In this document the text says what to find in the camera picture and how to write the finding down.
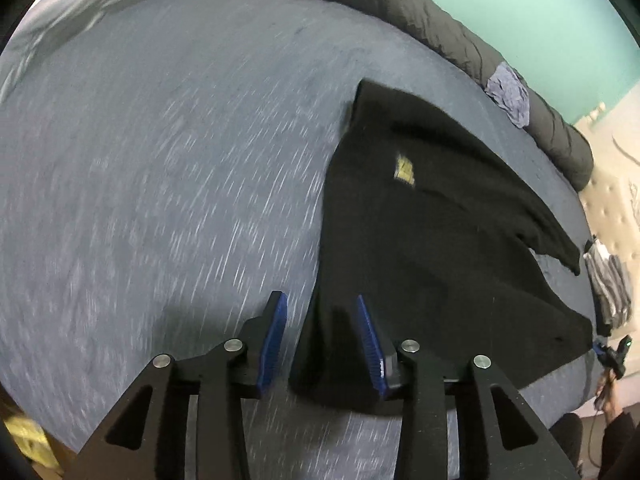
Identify person's leg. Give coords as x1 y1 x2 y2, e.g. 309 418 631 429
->
550 412 586 480

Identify black sweater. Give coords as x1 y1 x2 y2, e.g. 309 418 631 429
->
289 78 608 413

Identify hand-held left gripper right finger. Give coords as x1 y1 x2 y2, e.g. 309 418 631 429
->
354 294 581 480

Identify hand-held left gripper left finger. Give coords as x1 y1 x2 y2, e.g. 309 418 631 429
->
65 290 289 480

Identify yellow cloth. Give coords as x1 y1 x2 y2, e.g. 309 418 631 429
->
5 410 62 471

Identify cream bed headboard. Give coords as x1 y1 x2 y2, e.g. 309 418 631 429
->
570 102 640 331

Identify person's right forearm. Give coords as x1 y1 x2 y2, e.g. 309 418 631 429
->
595 379 640 480

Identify stack of folded clothes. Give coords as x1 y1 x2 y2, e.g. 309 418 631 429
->
582 237 633 336

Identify crumpled light purple cloth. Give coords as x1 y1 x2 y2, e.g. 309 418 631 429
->
482 62 531 128

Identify black cable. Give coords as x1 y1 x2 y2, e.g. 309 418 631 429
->
589 380 606 466

